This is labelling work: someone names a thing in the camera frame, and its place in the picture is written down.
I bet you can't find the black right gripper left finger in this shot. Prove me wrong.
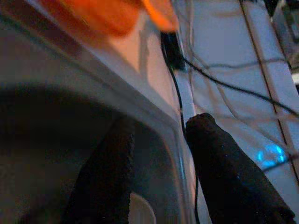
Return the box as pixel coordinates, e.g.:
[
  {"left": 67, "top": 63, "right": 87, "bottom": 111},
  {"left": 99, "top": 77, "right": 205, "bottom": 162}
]
[{"left": 63, "top": 119, "right": 136, "bottom": 224}]

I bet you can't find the stainless steel sink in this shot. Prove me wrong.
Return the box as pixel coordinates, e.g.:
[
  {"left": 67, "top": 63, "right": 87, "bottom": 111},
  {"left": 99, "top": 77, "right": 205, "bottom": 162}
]
[{"left": 0, "top": 0, "right": 199, "bottom": 224}]

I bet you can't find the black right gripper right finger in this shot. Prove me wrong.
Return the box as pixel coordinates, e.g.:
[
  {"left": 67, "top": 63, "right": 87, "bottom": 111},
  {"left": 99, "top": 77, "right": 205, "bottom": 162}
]
[{"left": 185, "top": 112, "right": 296, "bottom": 224}]

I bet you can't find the black power cable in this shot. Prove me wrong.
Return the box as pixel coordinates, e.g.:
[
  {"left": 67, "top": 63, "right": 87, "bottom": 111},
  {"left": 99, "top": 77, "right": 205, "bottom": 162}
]
[
  {"left": 183, "top": 58, "right": 299, "bottom": 114},
  {"left": 171, "top": 66, "right": 201, "bottom": 224},
  {"left": 239, "top": 0, "right": 299, "bottom": 182}
]

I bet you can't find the orange plastic bowl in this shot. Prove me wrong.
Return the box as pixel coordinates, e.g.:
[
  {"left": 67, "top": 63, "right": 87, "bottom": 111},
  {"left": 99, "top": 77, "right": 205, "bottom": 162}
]
[{"left": 39, "top": 0, "right": 179, "bottom": 38}]

